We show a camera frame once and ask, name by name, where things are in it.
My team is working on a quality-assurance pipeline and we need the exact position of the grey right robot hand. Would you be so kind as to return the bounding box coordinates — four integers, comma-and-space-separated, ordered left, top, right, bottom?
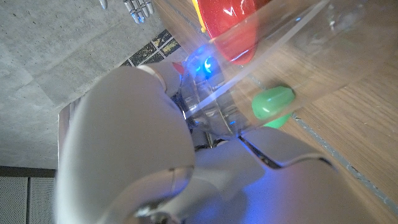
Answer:
98, 0, 155, 24

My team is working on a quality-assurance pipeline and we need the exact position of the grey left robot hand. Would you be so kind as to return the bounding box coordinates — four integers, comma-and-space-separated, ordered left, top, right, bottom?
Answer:
54, 46, 374, 224

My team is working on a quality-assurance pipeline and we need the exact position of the clear spray bottle black trigger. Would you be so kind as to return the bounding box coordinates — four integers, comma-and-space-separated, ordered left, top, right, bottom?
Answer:
180, 0, 398, 138

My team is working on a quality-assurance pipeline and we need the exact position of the yellow toy banana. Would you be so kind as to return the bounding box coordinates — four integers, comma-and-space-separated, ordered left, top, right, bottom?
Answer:
192, 0, 208, 34

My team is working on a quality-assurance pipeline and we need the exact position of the red bowl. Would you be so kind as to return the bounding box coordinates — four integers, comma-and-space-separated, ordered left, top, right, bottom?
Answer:
197, 0, 271, 65

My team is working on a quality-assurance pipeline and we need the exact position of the green toy apple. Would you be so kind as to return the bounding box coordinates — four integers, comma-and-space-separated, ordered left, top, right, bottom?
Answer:
251, 86, 296, 129

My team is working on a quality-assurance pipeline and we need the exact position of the printed window backdrop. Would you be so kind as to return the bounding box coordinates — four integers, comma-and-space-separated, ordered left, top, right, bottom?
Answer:
119, 29, 187, 68

